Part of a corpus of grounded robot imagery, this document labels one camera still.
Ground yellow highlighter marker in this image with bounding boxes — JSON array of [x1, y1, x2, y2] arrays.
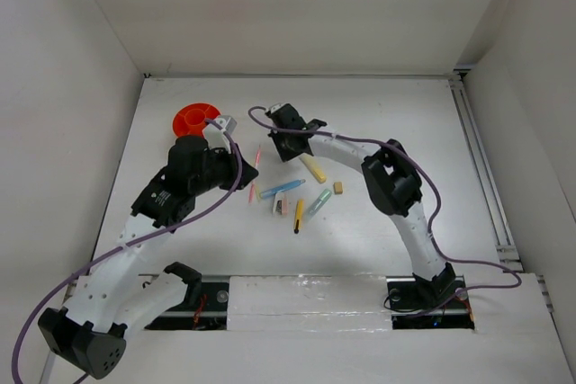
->
[[299, 154, 327, 184]]

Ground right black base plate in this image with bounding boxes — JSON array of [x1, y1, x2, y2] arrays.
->
[[382, 277, 475, 330]]

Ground pink pen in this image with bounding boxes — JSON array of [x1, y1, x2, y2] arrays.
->
[[247, 144, 262, 206]]

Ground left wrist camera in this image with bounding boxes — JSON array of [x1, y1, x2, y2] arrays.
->
[[202, 115, 237, 148]]

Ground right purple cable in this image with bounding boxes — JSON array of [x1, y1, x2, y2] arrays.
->
[[247, 105, 523, 317]]

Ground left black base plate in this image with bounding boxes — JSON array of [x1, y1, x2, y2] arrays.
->
[[145, 276, 230, 331]]

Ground orange round divided container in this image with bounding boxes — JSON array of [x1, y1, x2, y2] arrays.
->
[[172, 103, 221, 138]]

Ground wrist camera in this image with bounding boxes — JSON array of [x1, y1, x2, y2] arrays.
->
[[265, 103, 284, 117], [202, 115, 237, 148]]

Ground purple cable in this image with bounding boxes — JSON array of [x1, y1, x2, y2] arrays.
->
[[11, 117, 240, 384], [247, 105, 523, 317]]

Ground blue pen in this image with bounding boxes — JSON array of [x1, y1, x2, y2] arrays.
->
[[259, 179, 306, 200]]

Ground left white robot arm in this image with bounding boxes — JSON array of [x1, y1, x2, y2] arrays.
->
[[38, 131, 258, 380]]

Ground aluminium rail frame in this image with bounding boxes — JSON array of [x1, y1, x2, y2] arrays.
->
[[452, 67, 553, 313]]

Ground yellow black-tipped pen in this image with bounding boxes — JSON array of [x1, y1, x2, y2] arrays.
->
[[293, 199, 304, 234]]

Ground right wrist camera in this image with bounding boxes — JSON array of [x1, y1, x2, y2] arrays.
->
[[265, 103, 284, 117]]

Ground green highlighter marker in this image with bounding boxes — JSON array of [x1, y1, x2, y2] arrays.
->
[[306, 189, 332, 218]]

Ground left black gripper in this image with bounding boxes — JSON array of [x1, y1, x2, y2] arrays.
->
[[190, 141, 257, 196]]

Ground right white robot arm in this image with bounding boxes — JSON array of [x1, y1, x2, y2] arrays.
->
[[265, 103, 455, 309]]

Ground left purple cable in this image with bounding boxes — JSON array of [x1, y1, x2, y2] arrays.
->
[[11, 117, 240, 384]]

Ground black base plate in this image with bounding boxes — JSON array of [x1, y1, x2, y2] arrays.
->
[[145, 276, 230, 331], [382, 277, 475, 330]]

